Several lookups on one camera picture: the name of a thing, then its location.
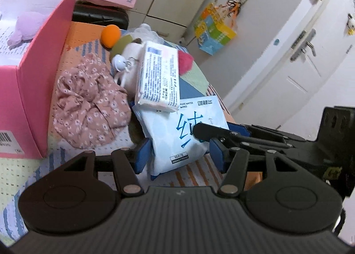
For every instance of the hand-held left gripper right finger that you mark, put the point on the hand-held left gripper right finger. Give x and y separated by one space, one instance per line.
217 155

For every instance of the white door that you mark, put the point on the white door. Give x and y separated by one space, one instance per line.
319 82

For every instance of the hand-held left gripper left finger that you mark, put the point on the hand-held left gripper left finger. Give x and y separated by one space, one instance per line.
142 156

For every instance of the small hanging plush figure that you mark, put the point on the small hanging plush figure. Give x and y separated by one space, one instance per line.
351 24

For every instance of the colourful printed hanging bag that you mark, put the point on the colourful printed hanging bag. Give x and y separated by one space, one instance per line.
213 29

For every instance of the white plush toy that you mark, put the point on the white plush toy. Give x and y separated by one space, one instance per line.
130 76

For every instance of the white tissue pack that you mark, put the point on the white tissue pack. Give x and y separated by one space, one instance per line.
158 76

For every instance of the pink floral cloth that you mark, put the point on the pink floral cloth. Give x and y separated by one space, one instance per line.
86 104

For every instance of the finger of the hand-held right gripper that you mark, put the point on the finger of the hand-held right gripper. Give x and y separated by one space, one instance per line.
238 127
205 132

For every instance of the pink storage box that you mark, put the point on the pink storage box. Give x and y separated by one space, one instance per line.
36 90

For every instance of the purple plush toy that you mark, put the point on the purple plush toy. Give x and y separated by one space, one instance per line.
30 25

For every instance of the black suitcase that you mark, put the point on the black suitcase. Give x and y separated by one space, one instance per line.
94 16

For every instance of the blue wet wipes pack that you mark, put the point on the blue wet wipes pack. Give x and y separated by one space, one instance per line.
172 137

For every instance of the patchwork blanket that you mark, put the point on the patchwork blanket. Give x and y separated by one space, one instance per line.
192 87

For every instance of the red fluffy ball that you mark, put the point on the red fluffy ball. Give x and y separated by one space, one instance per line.
185 62

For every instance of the white mesh bath sponge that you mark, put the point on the white mesh bath sponge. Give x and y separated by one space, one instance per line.
147 30

